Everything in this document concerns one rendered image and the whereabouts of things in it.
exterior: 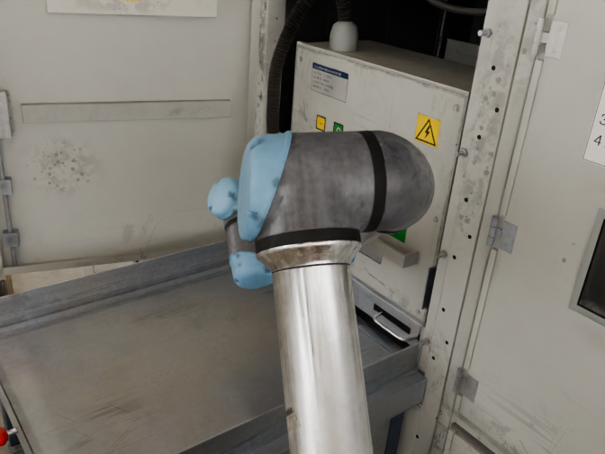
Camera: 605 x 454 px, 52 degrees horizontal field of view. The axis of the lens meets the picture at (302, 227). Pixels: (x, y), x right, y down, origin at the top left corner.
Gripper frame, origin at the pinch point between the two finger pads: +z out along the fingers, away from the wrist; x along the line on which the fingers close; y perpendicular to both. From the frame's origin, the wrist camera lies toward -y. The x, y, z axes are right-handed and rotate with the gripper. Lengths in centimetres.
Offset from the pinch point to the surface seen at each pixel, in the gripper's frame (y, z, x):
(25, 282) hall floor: -189, 32, -100
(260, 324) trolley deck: -2.5, -5.9, -23.3
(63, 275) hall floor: -187, 47, -92
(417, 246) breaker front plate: 18.1, 1.5, 7.7
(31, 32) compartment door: -50, -57, 9
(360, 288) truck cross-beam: 5.5, 8.7, -6.9
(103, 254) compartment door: -47, -21, -32
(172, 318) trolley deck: -14.3, -18.8, -30.9
